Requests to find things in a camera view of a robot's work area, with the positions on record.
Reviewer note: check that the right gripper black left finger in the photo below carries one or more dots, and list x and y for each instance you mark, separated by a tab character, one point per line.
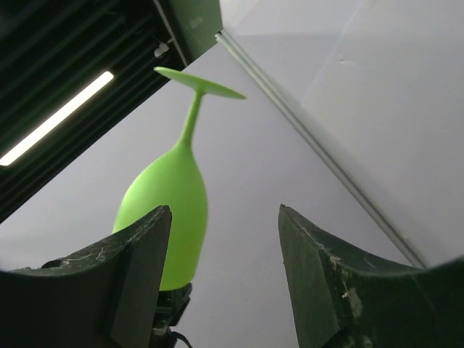
104	295

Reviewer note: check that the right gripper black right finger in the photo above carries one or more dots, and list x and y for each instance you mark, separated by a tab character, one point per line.
343	296

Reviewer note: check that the green wine glass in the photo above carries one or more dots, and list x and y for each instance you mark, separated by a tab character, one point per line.
175	180

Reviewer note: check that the ceiling light strip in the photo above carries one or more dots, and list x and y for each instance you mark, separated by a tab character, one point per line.
58	117

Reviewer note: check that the aluminium corner post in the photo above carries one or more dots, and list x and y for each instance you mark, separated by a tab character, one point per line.
295	115

